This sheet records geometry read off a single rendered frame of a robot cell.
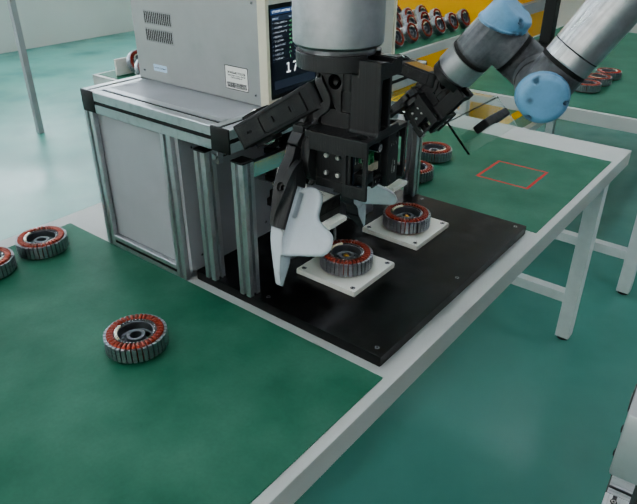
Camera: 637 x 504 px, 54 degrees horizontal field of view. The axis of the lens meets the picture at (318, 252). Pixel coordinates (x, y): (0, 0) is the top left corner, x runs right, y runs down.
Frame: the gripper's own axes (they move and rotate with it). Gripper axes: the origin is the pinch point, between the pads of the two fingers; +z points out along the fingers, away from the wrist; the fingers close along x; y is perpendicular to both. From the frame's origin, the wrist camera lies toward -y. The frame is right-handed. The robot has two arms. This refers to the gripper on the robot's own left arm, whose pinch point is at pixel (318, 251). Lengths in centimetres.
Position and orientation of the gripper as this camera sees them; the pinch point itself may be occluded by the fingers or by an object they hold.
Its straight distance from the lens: 62.4
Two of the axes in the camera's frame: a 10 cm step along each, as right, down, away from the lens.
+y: 8.3, 2.7, -4.9
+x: 5.6, -4.1, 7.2
